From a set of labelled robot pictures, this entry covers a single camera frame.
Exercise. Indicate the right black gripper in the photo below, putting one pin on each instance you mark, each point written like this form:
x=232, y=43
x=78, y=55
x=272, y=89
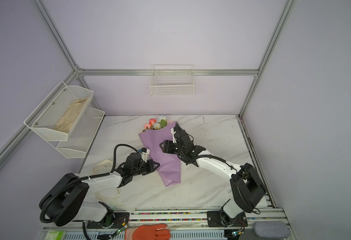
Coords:
x=169, y=146

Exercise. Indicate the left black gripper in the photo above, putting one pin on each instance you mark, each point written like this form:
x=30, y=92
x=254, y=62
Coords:
x=151, y=168

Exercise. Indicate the cream fake rose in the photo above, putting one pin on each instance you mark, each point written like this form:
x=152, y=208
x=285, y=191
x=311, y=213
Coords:
x=156, y=126

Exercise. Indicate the white fake rose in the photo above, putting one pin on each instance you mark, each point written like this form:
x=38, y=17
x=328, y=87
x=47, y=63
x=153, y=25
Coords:
x=162, y=121

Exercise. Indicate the pink purple wrapping paper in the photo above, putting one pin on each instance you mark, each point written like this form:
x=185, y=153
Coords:
x=169, y=169

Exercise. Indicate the deep pink fake rose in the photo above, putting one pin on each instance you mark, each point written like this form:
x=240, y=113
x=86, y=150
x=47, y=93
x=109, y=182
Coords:
x=152, y=121

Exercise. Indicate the cream ribbon roll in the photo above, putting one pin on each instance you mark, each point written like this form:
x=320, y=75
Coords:
x=111, y=199

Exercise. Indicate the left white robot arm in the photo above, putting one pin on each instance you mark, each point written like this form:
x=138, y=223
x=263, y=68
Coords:
x=76, y=199

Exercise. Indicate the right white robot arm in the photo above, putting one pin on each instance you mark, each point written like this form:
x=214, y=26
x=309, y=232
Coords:
x=247, y=188

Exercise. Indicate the lower white mesh shelf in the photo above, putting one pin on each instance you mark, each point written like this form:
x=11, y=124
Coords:
x=82, y=136

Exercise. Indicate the white mesh shelf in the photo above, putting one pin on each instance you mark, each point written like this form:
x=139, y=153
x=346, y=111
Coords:
x=82, y=136
x=43, y=119

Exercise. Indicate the orange rubber glove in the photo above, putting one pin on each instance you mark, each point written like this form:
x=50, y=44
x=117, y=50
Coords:
x=148, y=232

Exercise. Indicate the beige cloth in shelf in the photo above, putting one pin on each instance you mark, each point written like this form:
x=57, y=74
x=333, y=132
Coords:
x=66, y=122

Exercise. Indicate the upper white mesh shelf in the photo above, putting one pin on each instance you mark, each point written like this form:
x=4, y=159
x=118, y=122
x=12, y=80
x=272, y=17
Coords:
x=43, y=119

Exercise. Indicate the green white packet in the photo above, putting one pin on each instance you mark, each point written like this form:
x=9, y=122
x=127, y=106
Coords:
x=55, y=235

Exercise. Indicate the grey cloth pad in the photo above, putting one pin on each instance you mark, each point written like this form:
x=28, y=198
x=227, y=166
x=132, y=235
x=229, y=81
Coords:
x=271, y=230

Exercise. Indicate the white wire wall basket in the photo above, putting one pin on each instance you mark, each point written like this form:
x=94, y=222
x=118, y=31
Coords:
x=172, y=80

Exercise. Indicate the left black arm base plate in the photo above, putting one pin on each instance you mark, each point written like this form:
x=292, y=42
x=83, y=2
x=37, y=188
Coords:
x=112, y=220

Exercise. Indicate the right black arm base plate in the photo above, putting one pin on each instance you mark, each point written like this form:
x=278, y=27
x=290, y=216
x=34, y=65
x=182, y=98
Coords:
x=223, y=220

